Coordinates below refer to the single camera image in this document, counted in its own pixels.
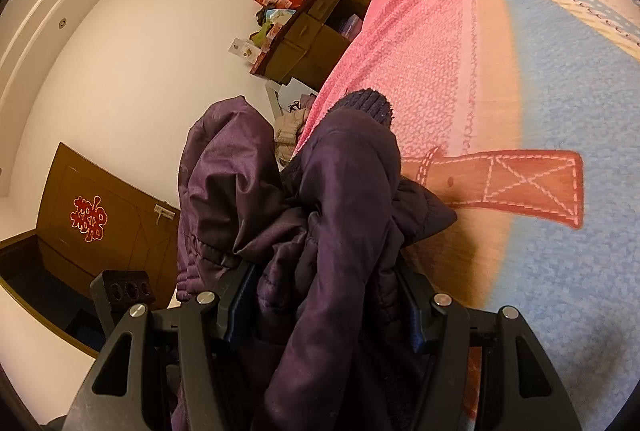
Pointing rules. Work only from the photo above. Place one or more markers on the blue and pink printed blanket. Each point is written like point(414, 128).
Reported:
point(550, 286)

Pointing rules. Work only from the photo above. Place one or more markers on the pile of beige clothes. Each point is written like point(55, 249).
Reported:
point(292, 126)

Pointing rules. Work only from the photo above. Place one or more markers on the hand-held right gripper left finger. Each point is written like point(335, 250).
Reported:
point(240, 306)

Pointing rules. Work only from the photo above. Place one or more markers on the red paper door decoration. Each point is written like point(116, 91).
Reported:
point(89, 218)

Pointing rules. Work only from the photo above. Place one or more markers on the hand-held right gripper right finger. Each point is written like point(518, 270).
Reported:
point(412, 318)

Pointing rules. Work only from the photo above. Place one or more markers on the pile of colourful packets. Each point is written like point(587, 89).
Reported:
point(270, 26)

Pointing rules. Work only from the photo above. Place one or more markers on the purple padded jacket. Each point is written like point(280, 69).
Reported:
point(340, 191)

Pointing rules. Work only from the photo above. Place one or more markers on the brown wooden cabinet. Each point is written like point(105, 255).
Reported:
point(310, 41)

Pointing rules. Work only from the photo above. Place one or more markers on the brown wooden door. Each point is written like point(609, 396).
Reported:
point(115, 206)

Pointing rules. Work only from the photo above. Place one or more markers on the white printed box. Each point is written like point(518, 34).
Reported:
point(287, 93)

